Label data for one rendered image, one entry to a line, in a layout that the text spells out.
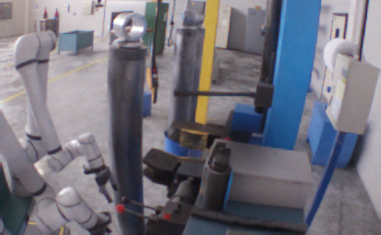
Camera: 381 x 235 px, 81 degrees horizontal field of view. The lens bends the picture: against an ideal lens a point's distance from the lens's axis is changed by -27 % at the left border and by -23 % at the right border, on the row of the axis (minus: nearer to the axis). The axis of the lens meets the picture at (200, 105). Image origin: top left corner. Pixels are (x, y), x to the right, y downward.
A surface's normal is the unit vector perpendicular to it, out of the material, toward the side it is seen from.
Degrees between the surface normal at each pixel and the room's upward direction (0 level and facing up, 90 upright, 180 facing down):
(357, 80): 90
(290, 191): 90
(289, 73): 90
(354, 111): 90
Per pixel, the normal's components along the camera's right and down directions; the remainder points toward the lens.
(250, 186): -0.22, 0.31
